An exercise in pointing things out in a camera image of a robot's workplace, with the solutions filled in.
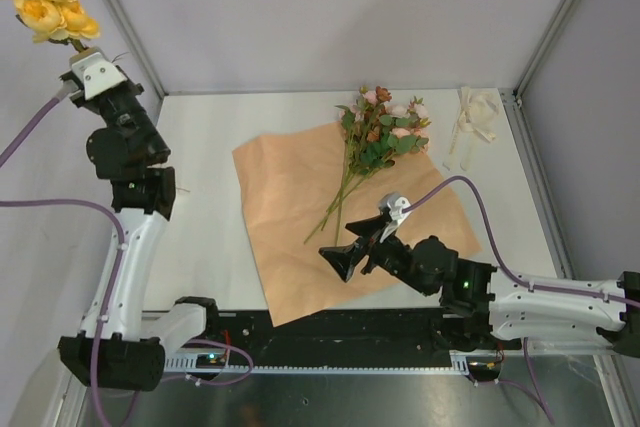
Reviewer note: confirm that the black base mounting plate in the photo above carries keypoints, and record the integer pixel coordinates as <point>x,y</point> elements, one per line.
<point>413,337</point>

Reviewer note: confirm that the right aluminium table rail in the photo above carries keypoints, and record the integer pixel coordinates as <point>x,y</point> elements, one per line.
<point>537,181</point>

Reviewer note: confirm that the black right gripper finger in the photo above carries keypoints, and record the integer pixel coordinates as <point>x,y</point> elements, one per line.
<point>344,259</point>
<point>377,226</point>

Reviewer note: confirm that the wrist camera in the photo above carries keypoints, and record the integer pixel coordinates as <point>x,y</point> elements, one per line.
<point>393,206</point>
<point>96,73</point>

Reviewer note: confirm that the green and peach wrapping paper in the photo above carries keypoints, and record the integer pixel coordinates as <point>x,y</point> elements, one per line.
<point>287,183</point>

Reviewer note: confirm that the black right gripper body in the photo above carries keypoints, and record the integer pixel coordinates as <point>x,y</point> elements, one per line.
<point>394,257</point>

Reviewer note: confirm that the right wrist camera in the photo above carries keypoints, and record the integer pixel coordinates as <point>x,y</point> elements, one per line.
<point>393,206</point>

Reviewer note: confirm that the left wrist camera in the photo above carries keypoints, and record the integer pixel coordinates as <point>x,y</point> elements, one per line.
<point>96,73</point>

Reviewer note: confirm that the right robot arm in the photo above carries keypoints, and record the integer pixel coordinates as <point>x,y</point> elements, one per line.
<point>482,305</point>

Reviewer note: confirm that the aluminium frame post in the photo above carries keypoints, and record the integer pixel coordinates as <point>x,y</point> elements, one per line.
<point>551,35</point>
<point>135,45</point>

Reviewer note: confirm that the right aluminium frame post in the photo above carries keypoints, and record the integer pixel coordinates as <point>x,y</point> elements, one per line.
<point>551,35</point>

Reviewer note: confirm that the grey slotted cable duct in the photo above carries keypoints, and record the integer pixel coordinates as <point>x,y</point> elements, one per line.
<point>191,365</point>

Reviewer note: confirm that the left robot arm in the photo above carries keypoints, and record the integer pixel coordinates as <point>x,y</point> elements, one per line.
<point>114,349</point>

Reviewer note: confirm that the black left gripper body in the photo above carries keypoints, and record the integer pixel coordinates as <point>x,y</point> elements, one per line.
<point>125,111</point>

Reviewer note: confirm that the left aluminium frame post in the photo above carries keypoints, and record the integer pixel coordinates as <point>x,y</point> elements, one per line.
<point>135,45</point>

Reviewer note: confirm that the cream printed ribbon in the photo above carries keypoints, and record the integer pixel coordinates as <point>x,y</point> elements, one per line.
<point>473,125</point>

